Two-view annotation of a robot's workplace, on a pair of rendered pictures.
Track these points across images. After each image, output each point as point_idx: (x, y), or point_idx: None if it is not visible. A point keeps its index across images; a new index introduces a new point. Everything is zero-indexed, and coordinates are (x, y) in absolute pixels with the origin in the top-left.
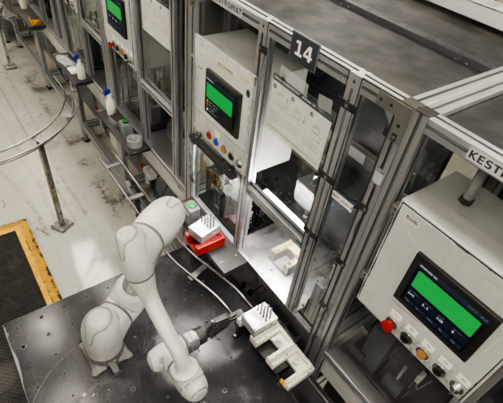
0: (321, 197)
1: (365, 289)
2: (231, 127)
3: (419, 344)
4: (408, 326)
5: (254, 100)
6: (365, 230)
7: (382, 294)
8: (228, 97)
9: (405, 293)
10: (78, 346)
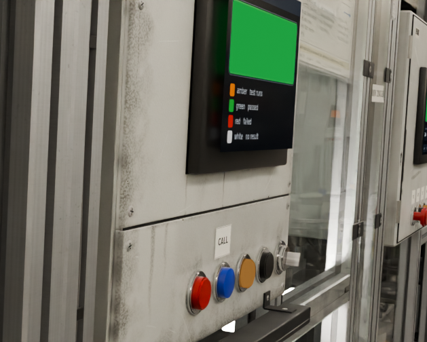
0: (365, 120)
1: (402, 207)
2: (292, 122)
3: (419, 203)
4: (417, 195)
5: None
6: (389, 112)
7: (408, 186)
8: (288, 10)
9: (423, 140)
10: None
